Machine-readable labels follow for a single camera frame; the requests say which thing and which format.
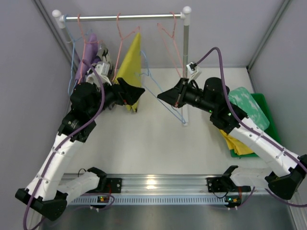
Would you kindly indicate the purple trousers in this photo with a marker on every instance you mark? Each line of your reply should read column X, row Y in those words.
column 91, row 49

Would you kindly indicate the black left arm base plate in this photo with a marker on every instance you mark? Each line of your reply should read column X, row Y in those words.
column 110, row 186

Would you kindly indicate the green tie-dye trousers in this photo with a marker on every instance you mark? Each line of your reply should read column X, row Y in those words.
column 243, row 99

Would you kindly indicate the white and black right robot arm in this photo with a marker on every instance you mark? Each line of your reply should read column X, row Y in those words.
column 285, row 170

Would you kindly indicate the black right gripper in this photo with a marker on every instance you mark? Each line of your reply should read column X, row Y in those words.
column 180, row 92

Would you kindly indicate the camouflage trousers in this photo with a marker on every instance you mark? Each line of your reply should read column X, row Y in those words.
column 103, row 55

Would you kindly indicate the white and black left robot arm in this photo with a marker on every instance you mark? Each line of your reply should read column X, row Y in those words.
column 45, row 194

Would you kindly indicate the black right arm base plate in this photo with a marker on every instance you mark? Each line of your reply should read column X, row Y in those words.
column 223, row 185

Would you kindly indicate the pink hanger of olive trousers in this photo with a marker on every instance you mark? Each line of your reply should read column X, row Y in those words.
column 122, row 38

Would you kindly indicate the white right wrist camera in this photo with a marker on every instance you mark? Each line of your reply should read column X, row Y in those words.
column 193, row 70

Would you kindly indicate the aluminium mounting rail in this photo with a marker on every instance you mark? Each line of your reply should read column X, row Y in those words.
column 140, row 189

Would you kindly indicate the green plastic bin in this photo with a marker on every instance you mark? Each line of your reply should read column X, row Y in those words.
column 271, row 130

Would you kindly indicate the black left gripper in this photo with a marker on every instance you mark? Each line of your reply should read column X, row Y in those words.
column 121, row 91

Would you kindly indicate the empty light blue hanger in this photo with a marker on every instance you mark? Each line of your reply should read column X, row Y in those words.
column 75, row 60

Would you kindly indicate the silver clothes rack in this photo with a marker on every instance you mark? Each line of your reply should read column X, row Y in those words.
column 184, row 16

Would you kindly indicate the olive yellow trousers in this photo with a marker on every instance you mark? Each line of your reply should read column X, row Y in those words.
column 130, row 68

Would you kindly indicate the pink hanger of yellow trousers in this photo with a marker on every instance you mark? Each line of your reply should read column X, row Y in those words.
column 170, row 44

